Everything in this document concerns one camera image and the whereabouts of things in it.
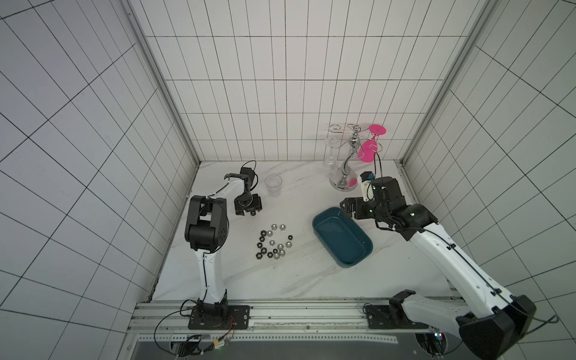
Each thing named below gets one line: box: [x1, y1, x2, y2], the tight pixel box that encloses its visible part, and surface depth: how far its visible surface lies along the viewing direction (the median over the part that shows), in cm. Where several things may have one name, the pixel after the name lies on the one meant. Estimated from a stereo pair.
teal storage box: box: [312, 206, 374, 268], surface depth 91 cm
